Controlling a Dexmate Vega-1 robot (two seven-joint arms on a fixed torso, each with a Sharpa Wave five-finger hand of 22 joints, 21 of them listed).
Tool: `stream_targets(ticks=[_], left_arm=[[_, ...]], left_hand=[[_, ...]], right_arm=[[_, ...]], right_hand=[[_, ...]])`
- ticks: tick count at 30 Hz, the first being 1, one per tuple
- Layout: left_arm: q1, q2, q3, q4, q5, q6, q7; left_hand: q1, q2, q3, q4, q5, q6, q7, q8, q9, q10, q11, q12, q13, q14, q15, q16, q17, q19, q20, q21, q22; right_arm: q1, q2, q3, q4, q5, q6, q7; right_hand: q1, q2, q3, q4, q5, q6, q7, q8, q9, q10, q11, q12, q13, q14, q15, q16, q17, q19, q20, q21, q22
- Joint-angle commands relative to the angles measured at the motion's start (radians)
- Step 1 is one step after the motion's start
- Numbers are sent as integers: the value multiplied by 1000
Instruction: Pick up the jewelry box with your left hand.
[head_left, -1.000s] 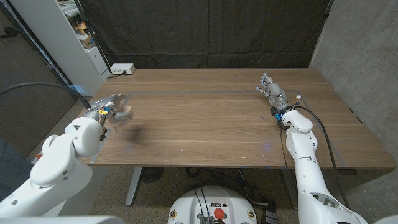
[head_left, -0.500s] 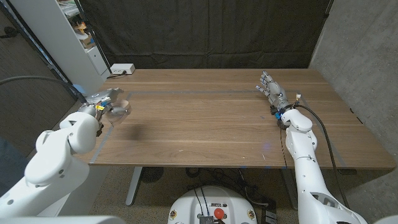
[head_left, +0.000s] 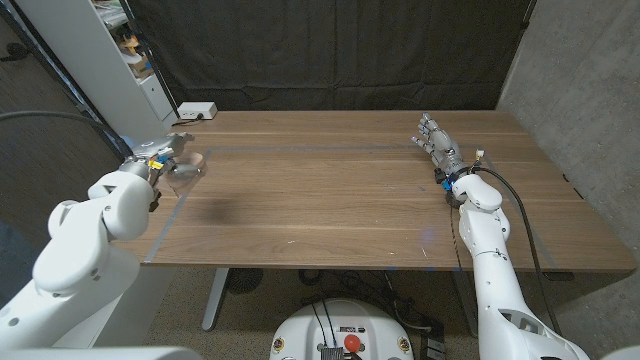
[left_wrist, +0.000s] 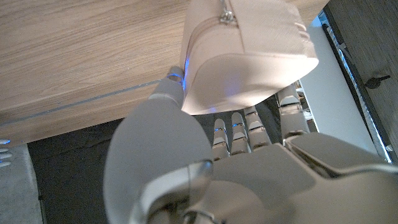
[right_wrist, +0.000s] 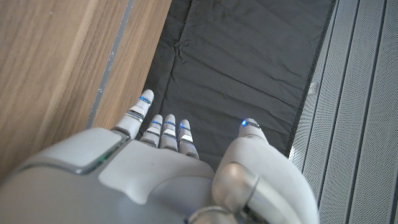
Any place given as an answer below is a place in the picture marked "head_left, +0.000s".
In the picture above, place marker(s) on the person's leg in jeans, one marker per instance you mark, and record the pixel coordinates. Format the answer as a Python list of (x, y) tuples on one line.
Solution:
[(15, 260)]

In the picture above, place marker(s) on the black round fan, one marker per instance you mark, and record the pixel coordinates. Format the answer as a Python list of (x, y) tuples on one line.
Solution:
[(244, 280)]

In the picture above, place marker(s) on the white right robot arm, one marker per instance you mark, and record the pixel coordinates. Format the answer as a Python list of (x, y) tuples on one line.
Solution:
[(492, 290)]

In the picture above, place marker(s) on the white power strip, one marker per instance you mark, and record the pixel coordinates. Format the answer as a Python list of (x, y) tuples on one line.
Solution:
[(196, 110)]

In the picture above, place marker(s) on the yellow orange toy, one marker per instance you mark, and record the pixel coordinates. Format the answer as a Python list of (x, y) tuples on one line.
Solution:
[(129, 45)]

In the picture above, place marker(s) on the black backdrop stand pole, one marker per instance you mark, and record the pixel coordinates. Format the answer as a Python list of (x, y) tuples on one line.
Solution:
[(524, 22), (150, 60)]

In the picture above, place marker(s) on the red emergency stop button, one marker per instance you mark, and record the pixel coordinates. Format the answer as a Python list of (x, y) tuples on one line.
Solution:
[(352, 343)]

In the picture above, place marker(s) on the pink zippered jewelry box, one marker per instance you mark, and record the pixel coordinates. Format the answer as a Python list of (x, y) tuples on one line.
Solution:
[(192, 159)]

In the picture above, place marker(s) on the cardboard box on shelf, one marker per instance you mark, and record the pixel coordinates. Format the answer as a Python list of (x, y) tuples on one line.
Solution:
[(140, 66)]

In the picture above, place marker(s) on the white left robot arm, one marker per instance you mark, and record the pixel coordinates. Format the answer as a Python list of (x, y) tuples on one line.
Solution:
[(85, 250)]

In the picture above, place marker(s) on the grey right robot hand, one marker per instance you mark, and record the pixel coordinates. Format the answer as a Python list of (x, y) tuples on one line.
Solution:
[(442, 145)]

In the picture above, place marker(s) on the black backdrop curtain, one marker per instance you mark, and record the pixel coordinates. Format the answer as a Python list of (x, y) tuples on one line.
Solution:
[(325, 50)]

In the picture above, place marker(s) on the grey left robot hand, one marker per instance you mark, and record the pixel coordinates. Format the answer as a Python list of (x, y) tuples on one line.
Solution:
[(155, 155)]

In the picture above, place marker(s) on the grey metal table leg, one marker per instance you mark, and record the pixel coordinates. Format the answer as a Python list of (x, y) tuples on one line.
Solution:
[(467, 305), (215, 300)]

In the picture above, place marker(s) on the white shelf cabinet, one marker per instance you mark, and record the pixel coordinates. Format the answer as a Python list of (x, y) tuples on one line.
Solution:
[(100, 75)]

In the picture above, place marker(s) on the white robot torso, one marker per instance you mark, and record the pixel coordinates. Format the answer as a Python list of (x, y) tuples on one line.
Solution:
[(340, 320)]

